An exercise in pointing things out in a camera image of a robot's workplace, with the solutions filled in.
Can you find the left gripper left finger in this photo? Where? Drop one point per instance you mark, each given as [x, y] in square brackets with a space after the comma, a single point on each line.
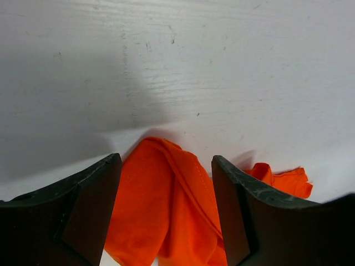
[65, 223]

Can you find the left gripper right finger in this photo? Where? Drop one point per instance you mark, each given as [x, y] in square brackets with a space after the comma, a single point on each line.
[264, 226]

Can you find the orange t shirt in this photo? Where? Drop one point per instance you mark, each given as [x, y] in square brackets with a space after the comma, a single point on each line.
[165, 209]

